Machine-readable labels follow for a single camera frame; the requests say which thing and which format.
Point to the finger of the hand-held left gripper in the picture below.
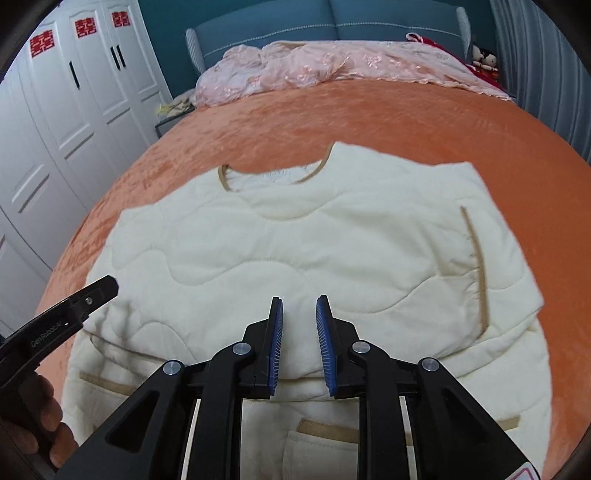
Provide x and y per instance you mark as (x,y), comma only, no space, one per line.
(99,291)

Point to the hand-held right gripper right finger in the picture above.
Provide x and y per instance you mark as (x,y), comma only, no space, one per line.
(323,341)

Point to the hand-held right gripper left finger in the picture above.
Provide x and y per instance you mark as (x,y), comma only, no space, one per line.
(276,341)

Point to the white quilted blanket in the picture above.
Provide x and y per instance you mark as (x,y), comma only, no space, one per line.
(323,240)

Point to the person's left hand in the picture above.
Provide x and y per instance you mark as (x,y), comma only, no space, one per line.
(51,410)

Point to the white wardrobe doors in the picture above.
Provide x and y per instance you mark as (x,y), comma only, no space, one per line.
(69,120)

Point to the dark nightstand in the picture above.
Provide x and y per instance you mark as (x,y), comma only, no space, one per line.
(168,124)

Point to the yellowish cloth on nightstand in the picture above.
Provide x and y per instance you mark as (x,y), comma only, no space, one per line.
(175,107)

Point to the orange velvet bed blanket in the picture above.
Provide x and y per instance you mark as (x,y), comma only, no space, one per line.
(332,120)

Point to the red paper door decoration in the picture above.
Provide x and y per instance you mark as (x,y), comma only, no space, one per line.
(121,18)
(42,46)
(84,28)

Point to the pink embroidered quilt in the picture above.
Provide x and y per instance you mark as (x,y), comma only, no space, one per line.
(323,64)

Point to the red and white cloth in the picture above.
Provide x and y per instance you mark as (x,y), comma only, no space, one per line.
(418,38)

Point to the blue padded headboard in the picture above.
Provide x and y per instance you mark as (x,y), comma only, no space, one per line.
(369,18)

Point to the stuffed dolls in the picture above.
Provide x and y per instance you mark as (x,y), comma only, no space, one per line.
(485,56)

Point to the grey curtain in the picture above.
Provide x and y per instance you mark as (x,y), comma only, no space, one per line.
(545,69)

